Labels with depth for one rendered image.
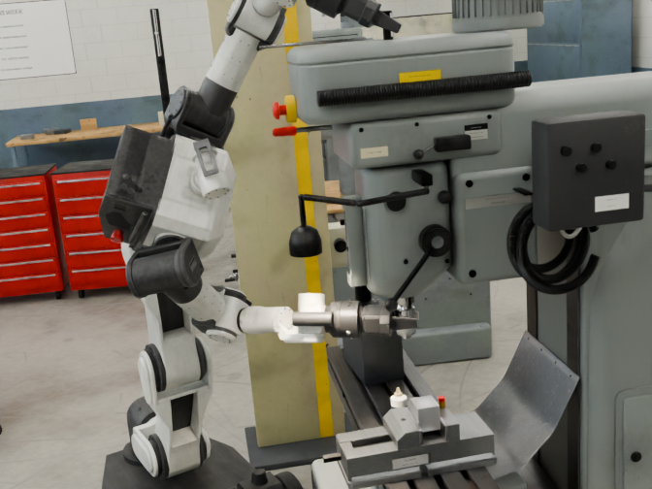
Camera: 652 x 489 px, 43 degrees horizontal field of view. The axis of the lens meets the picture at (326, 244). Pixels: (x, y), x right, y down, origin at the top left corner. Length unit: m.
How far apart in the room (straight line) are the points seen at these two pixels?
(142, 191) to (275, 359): 1.98
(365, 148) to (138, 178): 0.57
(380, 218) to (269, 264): 1.91
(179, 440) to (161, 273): 0.82
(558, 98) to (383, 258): 0.52
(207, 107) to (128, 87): 8.75
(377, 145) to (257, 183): 1.89
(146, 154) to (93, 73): 8.87
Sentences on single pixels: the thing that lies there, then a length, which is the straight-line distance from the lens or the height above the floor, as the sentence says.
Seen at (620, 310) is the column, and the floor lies 1.26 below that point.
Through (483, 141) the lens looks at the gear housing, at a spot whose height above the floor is 1.66.
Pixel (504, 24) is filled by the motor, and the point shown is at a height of 1.90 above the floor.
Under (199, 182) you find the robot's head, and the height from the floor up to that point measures 1.60.
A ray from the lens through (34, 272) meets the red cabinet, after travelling 6.76.
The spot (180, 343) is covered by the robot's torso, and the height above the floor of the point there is 1.09.
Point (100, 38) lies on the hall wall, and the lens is 10.87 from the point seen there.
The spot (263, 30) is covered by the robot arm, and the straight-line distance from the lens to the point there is 2.09.
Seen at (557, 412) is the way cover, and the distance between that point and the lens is 2.07.
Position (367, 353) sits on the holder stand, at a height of 1.04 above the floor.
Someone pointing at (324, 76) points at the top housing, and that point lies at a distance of 1.72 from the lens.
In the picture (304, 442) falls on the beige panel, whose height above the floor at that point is 0.03.
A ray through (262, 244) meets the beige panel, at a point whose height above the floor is 1.01.
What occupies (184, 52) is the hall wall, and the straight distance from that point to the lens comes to 10.82.
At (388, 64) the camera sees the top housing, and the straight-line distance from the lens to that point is 1.74.
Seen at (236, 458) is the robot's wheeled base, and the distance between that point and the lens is 2.85.
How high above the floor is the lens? 1.94
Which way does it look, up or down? 15 degrees down
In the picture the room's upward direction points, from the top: 5 degrees counter-clockwise
